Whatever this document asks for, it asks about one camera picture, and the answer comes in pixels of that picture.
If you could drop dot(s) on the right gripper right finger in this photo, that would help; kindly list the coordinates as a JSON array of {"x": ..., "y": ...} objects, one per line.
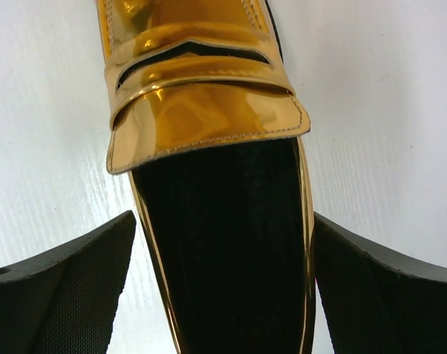
[{"x": 375, "y": 299}]

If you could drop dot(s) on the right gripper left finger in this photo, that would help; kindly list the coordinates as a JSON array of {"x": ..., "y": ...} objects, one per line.
[{"x": 65, "y": 300}]

